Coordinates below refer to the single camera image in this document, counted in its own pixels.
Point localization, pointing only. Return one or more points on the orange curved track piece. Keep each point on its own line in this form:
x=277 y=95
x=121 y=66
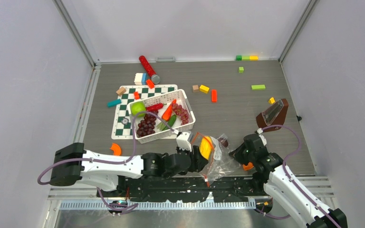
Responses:
x=116 y=149

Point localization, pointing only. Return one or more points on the red block near tube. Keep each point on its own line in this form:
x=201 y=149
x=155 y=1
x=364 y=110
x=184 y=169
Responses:
x=150 y=83

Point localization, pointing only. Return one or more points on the small red block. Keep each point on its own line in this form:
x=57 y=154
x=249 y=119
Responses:
x=136 y=96

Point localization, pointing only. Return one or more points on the green white chessboard mat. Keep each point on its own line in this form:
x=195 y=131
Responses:
x=122 y=122

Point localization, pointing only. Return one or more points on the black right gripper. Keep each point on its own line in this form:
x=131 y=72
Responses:
x=237 y=154

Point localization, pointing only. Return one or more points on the white blue toy block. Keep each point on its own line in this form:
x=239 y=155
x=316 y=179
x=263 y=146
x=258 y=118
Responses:
x=140 y=79

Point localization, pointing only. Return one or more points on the brown box with lid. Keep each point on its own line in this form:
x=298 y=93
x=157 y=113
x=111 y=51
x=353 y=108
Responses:
x=274 y=115

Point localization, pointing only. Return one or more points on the teal block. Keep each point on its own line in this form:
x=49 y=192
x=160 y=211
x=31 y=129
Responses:
x=114 y=103

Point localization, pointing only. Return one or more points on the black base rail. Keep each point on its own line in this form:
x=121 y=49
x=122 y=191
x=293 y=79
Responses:
x=187 y=189

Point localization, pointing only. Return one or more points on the green yellow block row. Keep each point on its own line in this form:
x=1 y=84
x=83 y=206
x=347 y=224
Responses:
x=246 y=58

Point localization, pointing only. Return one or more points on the red fake chili pepper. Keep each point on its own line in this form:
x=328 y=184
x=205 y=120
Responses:
x=154 y=107

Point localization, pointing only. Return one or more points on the red rectangular block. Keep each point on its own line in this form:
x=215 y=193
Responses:
x=214 y=96

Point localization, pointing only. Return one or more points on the white slotted cable duct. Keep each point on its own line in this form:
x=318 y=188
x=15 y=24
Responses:
x=205 y=205

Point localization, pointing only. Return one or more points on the brown wooden cube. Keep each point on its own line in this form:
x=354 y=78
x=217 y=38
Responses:
x=195 y=88

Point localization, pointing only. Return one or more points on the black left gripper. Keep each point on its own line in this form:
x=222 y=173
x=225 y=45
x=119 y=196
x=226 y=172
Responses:
x=198 y=160

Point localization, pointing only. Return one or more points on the flat green block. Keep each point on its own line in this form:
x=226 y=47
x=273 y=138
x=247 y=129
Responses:
x=258 y=87

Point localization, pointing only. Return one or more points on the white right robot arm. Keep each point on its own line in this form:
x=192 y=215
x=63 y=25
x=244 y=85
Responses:
x=274 y=177

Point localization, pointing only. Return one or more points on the purple fake grapes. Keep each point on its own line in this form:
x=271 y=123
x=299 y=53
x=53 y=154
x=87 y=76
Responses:
x=146 y=126

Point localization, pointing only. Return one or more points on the white plastic basket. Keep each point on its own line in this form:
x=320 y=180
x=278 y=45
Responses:
x=166 y=99

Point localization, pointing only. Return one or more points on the orange fake carrot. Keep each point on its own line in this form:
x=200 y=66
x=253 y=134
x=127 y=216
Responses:
x=168 y=112

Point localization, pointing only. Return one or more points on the small yellow cube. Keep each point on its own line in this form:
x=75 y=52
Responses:
x=271 y=100

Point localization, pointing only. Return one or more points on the tan wooden block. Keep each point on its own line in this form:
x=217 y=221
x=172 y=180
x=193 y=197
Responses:
x=121 y=91

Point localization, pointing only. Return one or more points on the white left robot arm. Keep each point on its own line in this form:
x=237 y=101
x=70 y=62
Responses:
x=74 y=164

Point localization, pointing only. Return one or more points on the pink fake grapes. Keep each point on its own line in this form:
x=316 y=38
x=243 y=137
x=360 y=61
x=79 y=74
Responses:
x=181 y=113

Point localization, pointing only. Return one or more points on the orange S-shaped track piece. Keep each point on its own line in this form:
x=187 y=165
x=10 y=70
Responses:
x=248 y=167

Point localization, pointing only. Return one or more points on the yellow fake banana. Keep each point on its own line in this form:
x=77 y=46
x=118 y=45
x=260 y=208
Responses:
x=206 y=147

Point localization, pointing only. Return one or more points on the clear zip top bag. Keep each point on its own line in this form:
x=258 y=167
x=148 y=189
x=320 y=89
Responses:
x=220 y=163

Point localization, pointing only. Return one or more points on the red cylinder tube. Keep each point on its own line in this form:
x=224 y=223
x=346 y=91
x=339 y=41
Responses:
x=150 y=71

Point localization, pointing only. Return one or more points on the green fake chili pepper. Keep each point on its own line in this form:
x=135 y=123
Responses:
x=161 y=126

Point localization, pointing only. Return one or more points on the green fake apple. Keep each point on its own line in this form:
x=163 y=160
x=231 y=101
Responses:
x=137 y=109

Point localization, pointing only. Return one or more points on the dark red fake plum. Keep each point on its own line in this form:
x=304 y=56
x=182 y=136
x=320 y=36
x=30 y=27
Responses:
x=224 y=142

